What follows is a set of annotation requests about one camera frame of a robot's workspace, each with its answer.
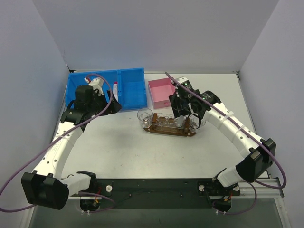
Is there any white toothpaste blue cap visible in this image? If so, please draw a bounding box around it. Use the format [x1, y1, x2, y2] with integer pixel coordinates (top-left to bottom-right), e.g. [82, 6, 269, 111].
[176, 115, 185, 128]

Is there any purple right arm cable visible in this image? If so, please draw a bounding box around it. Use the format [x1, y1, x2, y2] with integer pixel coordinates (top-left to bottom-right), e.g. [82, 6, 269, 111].
[165, 72, 287, 216]

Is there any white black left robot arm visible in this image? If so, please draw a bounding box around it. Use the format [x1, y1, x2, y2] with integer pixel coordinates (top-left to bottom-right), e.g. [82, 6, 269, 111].
[21, 85, 122, 210]

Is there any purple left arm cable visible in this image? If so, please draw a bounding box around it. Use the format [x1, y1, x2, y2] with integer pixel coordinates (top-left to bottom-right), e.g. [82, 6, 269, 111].
[0, 74, 117, 213]

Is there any brown wooden tray holder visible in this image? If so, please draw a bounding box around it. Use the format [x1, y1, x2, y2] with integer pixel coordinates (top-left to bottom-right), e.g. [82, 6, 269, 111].
[143, 113, 196, 137]

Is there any pink wooden drawer box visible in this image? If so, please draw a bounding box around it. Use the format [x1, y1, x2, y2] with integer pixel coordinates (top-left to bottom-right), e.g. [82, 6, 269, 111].
[148, 78, 175, 109]

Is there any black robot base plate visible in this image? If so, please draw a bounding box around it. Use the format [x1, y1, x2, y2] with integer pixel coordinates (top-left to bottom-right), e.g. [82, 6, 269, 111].
[79, 191, 232, 211]

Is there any blue plastic bin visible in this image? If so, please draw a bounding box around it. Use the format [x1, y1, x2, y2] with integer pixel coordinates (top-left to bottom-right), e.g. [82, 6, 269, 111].
[95, 70, 120, 101]
[65, 72, 93, 106]
[118, 68, 147, 111]

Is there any blue plastic bin right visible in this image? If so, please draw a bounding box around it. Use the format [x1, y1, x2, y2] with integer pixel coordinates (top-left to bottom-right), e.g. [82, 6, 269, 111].
[118, 68, 147, 111]

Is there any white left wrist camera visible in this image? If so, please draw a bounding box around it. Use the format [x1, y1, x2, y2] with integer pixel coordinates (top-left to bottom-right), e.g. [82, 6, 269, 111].
[84, 77, 104, 94]

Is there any blue plastic bin middle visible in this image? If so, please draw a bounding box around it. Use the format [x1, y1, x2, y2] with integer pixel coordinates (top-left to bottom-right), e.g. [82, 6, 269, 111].
[95, 70, 120, 101]

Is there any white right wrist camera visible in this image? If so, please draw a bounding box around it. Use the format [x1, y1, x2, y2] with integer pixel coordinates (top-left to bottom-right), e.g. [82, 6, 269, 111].
[177, 77, 189, 85]

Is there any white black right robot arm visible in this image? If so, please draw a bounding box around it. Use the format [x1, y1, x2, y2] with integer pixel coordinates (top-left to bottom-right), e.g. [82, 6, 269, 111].
[169, 86, 276, 188]

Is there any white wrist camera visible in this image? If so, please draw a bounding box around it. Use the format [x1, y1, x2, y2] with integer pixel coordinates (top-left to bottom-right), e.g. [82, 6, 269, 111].
[177, 77, 189, 85]
[84, 77, 104, 94]

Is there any white toothpaste red cap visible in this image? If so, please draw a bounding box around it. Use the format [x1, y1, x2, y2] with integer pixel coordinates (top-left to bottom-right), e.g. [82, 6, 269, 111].
[113, 81, 119, 101]

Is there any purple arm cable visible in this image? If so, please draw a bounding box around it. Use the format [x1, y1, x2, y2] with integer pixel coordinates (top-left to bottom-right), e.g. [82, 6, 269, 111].
[0, 74, 117, 213]
[165, 72, 287, 216]

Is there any aluminium frame rail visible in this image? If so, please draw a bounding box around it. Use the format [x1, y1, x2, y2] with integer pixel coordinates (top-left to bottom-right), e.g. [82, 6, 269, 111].
[28, 179, 285, 200]

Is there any blue plastic bin left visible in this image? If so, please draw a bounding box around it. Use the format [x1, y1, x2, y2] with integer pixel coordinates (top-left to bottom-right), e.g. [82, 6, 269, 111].
[65, 72, 93, 106]

